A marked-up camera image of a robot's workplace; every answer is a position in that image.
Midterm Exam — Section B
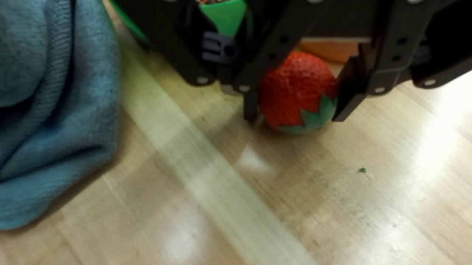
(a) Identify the red strawberry toy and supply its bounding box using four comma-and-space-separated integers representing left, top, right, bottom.
258, 48, 340, 136

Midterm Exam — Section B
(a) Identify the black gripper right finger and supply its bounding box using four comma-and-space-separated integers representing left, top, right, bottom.
332, 0, 472, 123

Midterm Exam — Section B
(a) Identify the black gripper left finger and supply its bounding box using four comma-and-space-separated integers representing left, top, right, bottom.
115, 0, 316, 122

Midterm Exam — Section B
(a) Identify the blue cloth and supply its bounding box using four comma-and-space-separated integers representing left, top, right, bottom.
0, 0, 123, 232

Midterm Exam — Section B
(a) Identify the green bowl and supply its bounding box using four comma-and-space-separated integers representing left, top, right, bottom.
108, 0, 250, 48

